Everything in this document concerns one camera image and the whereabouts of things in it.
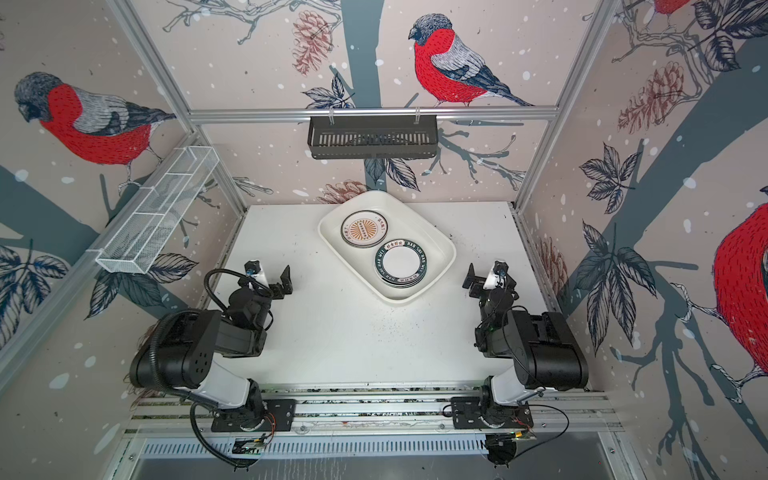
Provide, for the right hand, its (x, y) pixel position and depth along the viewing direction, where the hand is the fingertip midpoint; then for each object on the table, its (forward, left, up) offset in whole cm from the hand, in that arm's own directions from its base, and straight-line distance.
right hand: (487, 270), depth 88 cm
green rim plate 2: (-1, +26, -8) cm, 28 cm away
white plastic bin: (+26, +27, -8) cm, 39 cm away
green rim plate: (+8, +27, -8) cm, 29 cm away
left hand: (-3, +66, +4) cm, 66 cm away
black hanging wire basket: (+44, +50, +19) cm, 69 cm away
